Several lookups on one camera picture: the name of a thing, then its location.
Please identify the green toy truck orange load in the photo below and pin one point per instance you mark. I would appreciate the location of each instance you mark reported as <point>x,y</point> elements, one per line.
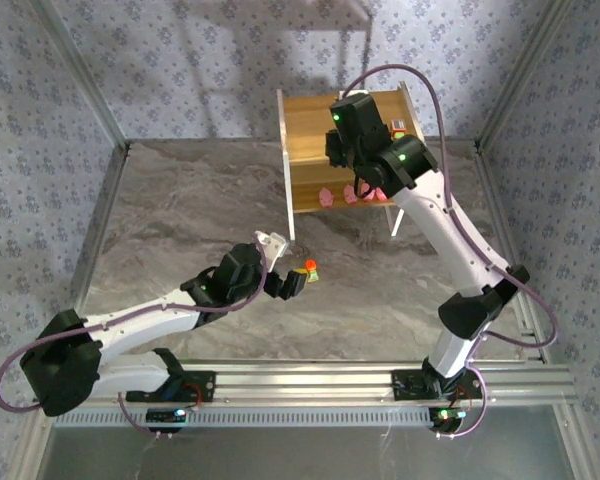
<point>311,265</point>

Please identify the green toy truck brown load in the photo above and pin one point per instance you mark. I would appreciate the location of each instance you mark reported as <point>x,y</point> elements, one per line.
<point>398,127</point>

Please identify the pink plastic toy pig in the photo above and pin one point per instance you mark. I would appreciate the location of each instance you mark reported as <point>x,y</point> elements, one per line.
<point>350,195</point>
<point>380,195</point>
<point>326,197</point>

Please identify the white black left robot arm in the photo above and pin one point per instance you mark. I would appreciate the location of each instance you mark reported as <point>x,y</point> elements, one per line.
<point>145,315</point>

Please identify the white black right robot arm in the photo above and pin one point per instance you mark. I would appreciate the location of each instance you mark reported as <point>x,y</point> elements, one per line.
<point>445,235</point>

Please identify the grey metal sheet panel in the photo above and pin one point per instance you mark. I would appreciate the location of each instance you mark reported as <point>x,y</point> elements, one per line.
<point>300,455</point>

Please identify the wooden shelf with white frame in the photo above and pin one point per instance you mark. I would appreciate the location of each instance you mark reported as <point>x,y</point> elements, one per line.
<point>305,125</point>

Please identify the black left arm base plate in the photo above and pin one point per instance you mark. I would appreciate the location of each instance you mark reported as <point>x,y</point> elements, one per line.
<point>207,385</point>

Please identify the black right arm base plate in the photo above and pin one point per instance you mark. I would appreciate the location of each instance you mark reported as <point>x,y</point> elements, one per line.
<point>405,385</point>

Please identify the aluminium frame rail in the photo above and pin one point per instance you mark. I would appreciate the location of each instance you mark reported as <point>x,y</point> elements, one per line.
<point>505,225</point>
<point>96,235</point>

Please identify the aluminium frame post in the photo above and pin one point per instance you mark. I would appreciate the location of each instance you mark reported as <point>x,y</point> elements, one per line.
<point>83,75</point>
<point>521,75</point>

